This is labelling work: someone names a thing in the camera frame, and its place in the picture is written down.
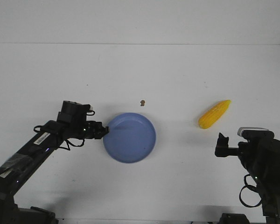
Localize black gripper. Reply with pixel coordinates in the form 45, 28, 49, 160
215, 133, 240, 157
80, 121, 109, 139

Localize blue round plate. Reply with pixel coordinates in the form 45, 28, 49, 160
103, 112, 157, 163

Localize yellow plastic corn cob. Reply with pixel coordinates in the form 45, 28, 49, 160
198, 99, 231, 129

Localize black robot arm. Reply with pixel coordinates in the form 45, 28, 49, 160
215, 127, 280, 224
0, 101, 109, 209

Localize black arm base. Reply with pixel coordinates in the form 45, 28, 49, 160
0, 206, 59, 224
218, 213, 250, 224

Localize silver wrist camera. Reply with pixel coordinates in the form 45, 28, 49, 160
237, 127, 269, 137

